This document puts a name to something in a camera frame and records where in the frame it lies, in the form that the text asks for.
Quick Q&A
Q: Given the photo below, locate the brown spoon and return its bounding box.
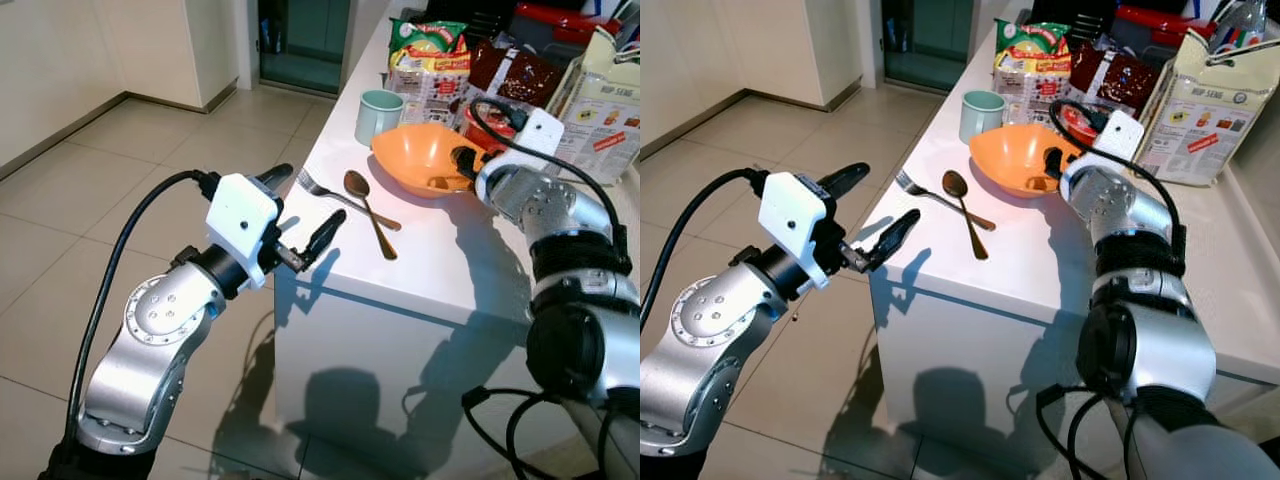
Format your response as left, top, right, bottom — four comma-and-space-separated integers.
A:
941, 169, 990, 262
343, 169, 399, 262

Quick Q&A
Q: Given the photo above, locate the green and red noodle packet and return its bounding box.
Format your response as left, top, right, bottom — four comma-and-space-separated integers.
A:
991, 17, 1074, 128
385, 17, 472, 128

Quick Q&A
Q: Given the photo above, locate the white table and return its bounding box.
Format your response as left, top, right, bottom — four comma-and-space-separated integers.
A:
272, 0, 641, 480
868, 0, 1280, 480

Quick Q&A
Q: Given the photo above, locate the cream cracker tin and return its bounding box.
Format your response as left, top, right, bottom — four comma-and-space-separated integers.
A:
545, 27, 641, 187
1134, 27, 1273, 189

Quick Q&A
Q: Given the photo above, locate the red round can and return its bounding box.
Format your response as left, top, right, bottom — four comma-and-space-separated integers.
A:
461, 100, 523, 153
1059, 103, 1113, 153

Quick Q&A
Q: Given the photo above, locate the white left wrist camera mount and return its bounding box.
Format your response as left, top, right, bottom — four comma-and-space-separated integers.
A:
206, 173, 285, 264
757, 172, 837, 264

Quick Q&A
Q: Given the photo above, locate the pale green mug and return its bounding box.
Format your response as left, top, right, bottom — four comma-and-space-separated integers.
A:
355, 89, 406, 147
959, 89, 1008, 145

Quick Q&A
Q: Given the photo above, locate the dark glass door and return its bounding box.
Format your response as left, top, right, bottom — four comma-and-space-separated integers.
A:
257, 0, 353, 97
879, 0, 973, 93

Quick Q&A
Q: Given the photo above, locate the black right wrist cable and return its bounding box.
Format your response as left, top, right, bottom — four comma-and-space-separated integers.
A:
469, 96, 629, 263
1047, 99, 1189, 273

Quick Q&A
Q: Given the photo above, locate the black looped body cable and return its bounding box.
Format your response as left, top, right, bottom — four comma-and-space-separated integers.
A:
1034, 384, 1143, 480
461, 384, 613, 480

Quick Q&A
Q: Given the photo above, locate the silver metal fork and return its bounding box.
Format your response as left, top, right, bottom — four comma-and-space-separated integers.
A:
296, 167, 403, 232
894, 169, 997, 232

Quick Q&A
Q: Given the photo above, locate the orange plastic bowl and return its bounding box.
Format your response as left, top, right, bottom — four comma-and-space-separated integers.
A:
371, 123, 491, 199
968, 123, 1079, 199

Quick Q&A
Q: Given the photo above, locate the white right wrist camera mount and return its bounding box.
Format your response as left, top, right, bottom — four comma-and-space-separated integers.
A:
504, 107, 565, 162
1091, 109, 1147, 162

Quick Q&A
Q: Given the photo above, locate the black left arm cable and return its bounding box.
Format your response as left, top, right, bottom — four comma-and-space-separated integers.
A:
64, 169, 219, 443
640, 167, 769, 333

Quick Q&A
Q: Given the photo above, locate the dark brown snack packet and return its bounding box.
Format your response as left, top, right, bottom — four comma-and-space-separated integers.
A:
1066, 42, 1163, 118
468, 40, 567, 111

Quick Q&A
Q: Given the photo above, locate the white cabinet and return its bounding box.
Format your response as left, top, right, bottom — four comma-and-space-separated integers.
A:
640, 0, 863, 159
0, 0, 242, 179

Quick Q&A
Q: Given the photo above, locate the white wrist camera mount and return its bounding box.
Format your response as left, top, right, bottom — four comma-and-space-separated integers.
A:
206, 173, 285, 264
504, 107, 565, 162
757, 172, 837, 264
1091, 109, 1147, 162

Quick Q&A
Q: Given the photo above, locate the red container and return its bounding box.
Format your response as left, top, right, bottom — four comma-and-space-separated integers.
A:
514, 2, 623, 47
1113, 5, 1217, 53

